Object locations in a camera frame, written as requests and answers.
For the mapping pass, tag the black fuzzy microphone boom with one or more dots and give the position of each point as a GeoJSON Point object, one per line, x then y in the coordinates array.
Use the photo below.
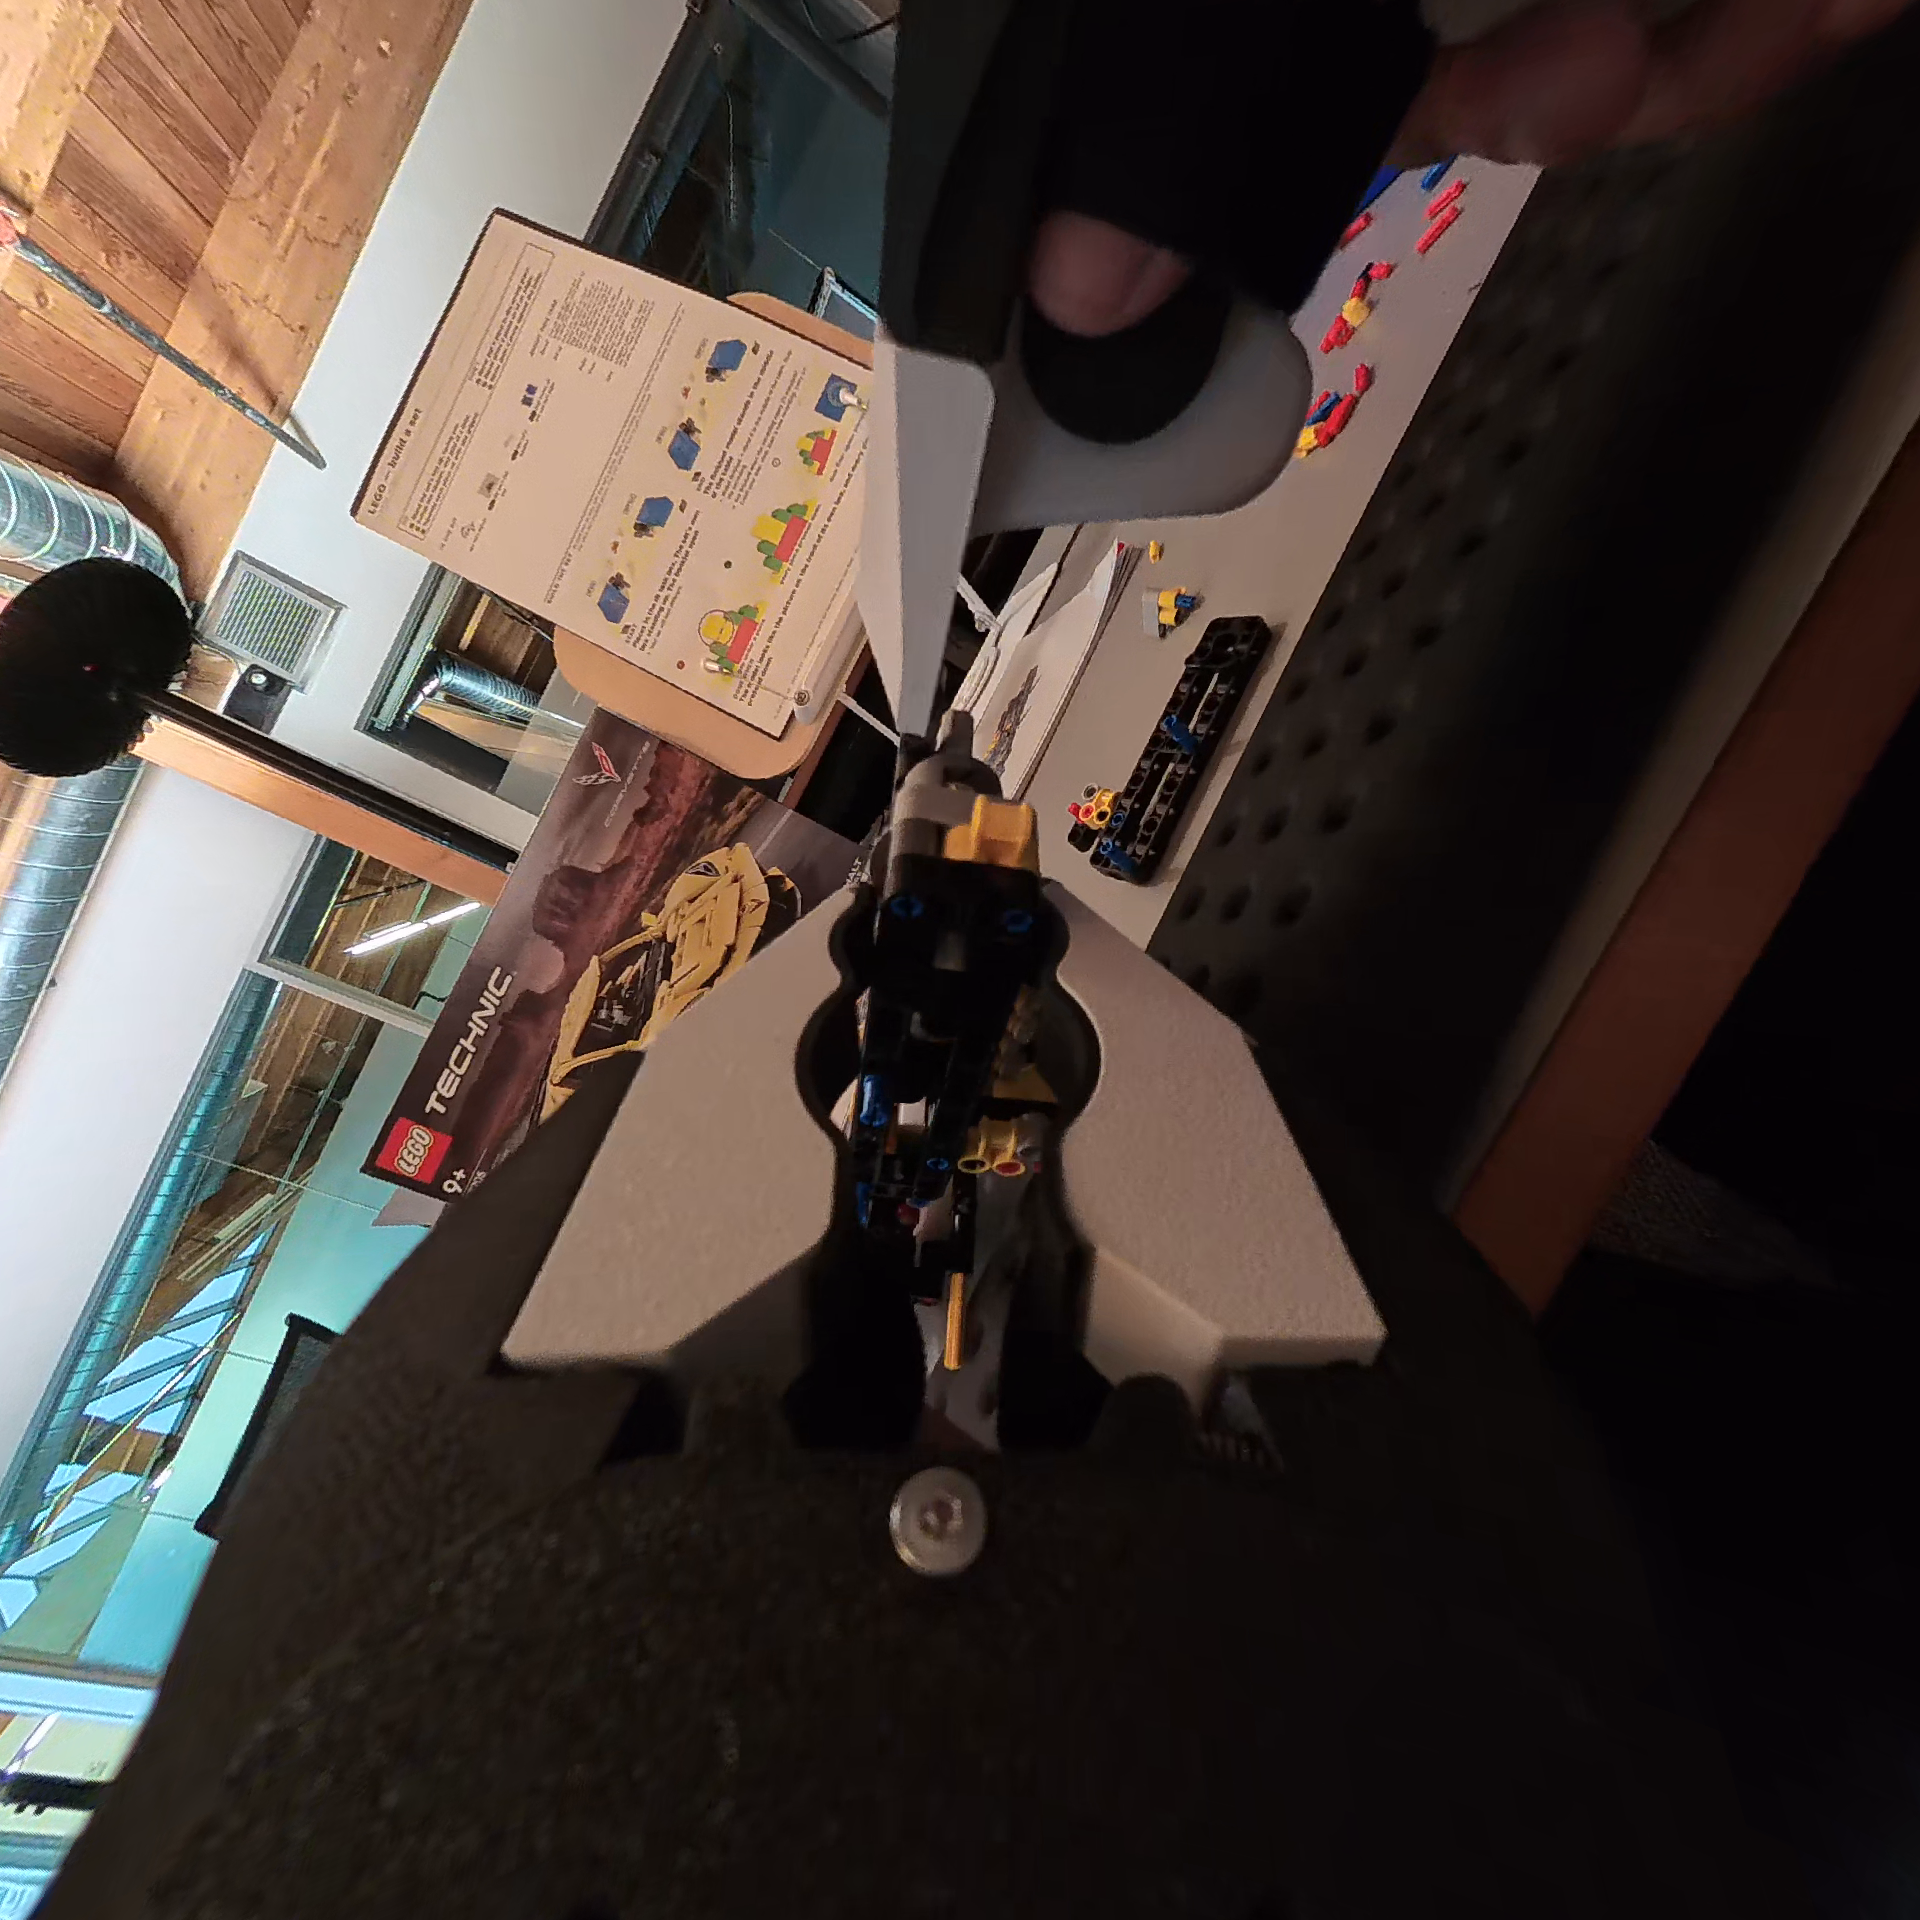
{"type": "Point", "coordinates": [89, 667]}

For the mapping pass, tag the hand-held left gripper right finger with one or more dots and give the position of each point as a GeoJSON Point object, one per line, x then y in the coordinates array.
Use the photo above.
{"type": "Point", "coordinates": [1218, 1201]}

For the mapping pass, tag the black yellow lego car chassis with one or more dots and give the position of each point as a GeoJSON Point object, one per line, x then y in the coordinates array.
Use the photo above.
{"type": "Point", "coordinates": [946, 930]}

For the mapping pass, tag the person's right hand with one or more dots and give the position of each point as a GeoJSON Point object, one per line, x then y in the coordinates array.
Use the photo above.
{"type": "Point", "coordinates": [1577, 78]}

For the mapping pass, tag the lego set cardboard box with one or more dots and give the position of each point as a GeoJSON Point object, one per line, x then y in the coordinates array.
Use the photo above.
{"type": "Point", "coordinates": [646, 904]}

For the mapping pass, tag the small yellow grey lego connector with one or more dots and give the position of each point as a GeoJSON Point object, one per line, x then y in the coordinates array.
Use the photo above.
{"type": "Point", "coordinates": [1168, 613]}

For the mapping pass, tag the scattered loose lego pieces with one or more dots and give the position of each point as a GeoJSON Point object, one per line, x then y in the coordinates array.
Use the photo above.
{"type": "Point", "coordinates": [1355, 302]}

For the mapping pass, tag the silver ventilation duct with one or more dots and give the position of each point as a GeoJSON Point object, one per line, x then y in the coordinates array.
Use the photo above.
{"type": "Point", "coordinates": [63, 844]}

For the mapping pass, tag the black lego beam blue pins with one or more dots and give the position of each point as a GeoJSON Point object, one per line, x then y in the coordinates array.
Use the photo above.
{"type": "Point", "coordinates": [1186, 752]}

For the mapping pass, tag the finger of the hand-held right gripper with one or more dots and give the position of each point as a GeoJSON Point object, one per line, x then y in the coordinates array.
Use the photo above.
{"type": "Point", "coordinates": [923, 496]}

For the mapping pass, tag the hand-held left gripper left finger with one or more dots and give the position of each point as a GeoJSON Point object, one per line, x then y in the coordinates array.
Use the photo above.
{"type": "Point", "coordinates": [690, 1201]}

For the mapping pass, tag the white vent grille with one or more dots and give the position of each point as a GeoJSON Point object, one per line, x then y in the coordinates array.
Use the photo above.
{"type": "Point", "coordinates": [269, 618]}

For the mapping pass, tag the open lego instruction booklet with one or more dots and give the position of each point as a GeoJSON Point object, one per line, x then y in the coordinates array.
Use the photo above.
{"type": "Point", "coordinates": [1049, 658]}

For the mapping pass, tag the wooden board instruction sheet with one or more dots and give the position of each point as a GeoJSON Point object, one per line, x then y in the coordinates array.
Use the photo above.
{"type": "Point", "coordinates": [631, 451]}

